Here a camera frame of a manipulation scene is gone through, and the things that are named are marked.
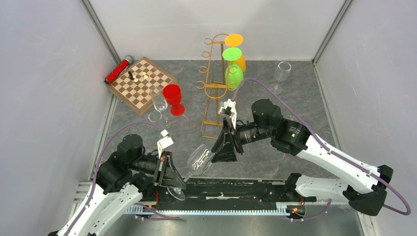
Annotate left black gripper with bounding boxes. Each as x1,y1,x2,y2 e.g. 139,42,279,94
130,150,186,188

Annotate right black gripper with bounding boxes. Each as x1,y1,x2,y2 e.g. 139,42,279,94
210,117,273,163

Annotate clear back wine glass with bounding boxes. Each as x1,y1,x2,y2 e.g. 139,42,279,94
167,144,214,201

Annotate clear wine glass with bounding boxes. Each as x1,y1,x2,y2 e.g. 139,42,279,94
148,86,169,123
167,144,214,201
272,61,292,94

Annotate red wine glass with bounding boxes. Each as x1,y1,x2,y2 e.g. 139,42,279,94
162,84,185,116

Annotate green wine glass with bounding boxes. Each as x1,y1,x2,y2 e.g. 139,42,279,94
225,61,244,90

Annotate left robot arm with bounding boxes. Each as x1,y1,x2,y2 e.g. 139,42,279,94
49,130,186,236

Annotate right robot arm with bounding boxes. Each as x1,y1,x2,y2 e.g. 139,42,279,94
211,99,393,216

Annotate orange wine glass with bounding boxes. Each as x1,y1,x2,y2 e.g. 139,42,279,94
222,33,246,72

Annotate wooden chessboard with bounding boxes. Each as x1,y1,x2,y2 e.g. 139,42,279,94
106,57,178,115

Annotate black chess piece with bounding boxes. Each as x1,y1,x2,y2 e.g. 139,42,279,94
128,71,134,80

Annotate red glitter tube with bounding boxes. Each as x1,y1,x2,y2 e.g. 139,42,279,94
103,55,133,85

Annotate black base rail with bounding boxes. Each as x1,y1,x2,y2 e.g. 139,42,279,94
127,178,317,217

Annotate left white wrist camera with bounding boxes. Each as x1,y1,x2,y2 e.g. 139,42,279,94
157,129,174,158

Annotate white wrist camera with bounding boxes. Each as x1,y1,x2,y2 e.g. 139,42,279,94
157,129,174,158
217,99,237,128

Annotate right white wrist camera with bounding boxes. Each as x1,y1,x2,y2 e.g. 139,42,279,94
217,99,237,128

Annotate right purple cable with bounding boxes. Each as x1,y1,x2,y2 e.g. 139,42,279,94
232,77,412,222

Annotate gold wire glass rack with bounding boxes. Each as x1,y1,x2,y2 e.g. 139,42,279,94
196,33,235,139

